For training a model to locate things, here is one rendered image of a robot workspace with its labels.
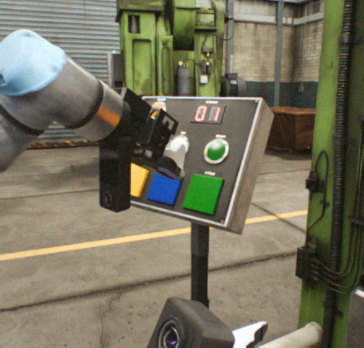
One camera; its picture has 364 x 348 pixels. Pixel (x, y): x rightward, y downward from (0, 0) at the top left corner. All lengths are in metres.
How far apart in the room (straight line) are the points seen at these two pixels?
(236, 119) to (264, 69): 9.14
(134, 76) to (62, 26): 3.38
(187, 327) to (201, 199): 0.52
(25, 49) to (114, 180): 0.22
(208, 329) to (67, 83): 0.31
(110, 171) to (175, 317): 0.33
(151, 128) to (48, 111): 0.16
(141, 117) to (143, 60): 4.73
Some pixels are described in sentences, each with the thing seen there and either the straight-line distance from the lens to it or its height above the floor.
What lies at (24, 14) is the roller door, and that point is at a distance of 8.30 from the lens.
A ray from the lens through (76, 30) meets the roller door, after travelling 8.29.
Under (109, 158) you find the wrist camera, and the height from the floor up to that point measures 1.12.
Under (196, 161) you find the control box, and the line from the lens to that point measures 0.76.
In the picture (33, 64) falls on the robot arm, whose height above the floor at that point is 1.24.
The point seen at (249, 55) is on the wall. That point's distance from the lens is 9.66.
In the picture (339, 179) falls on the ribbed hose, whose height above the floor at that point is 1.03.
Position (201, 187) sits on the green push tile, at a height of 1.02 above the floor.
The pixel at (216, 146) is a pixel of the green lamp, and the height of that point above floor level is 1.10.
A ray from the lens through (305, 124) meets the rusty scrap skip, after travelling 6.96.
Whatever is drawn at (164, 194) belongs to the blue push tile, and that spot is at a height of 0.99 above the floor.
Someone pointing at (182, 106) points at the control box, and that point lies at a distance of 0.85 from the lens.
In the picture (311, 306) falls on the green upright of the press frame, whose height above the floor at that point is 0.68.
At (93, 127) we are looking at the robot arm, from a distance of 0.46.
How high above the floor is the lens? 1.21
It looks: 12 degrees down
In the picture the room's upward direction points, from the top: straight up
